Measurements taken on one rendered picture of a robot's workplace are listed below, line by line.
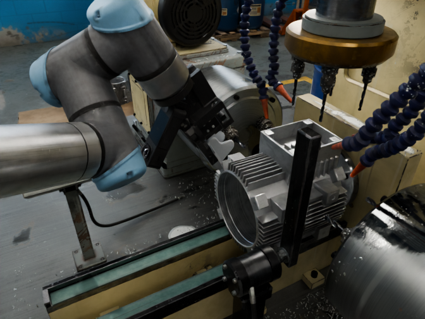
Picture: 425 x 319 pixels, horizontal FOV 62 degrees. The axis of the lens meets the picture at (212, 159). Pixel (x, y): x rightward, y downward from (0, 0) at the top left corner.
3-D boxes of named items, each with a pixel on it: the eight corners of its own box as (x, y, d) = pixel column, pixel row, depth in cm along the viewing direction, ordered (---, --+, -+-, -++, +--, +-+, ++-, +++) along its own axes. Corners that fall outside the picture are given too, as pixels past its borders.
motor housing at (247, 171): (283, 191, 89) (293, 124, 79) (338, 241, 75) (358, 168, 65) (212, 216, 82) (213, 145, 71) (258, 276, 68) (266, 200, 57)
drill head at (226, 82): (222, 116, 125) (223, 44, 111) (287, 168, 98) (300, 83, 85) (155, 132, 115) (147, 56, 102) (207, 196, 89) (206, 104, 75)
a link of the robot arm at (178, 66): (143, 88, 50) (126, 70, 56) (160, 110, 53) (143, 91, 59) (184, 54, 51) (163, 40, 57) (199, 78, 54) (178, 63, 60)
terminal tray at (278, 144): (303, 147, 78) (307, 117, 74) (338, 172, 70) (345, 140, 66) (257, 161, 73) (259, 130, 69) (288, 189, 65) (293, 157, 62)
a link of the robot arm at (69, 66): (45, 128, 48) (112, 90, 46) (15, 56, 49) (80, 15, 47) (80, 132, 56) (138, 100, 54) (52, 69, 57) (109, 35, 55)
